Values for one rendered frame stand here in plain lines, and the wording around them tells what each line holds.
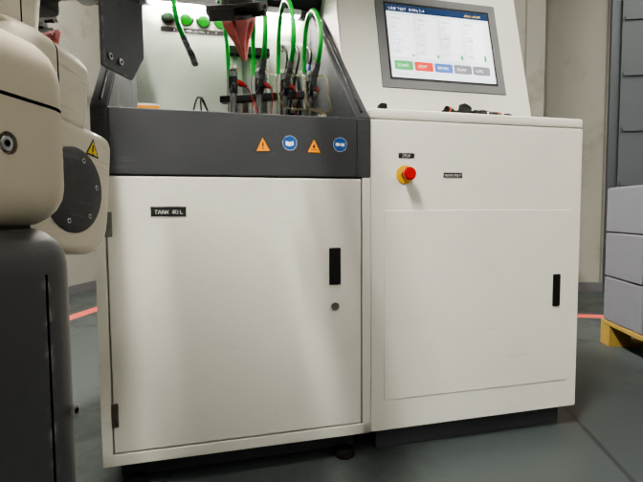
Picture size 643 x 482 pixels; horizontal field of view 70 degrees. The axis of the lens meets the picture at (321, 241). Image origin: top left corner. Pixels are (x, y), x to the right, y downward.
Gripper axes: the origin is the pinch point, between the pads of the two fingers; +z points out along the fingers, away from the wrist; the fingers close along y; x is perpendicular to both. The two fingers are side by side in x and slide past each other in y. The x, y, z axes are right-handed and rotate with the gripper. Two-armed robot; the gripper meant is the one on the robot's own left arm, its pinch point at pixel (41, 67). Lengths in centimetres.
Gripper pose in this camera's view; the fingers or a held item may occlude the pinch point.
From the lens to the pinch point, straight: 116.0
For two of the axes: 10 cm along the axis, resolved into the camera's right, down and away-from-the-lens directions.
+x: -1.2, 5.1, -8.5
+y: -9.9, 0.0, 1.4
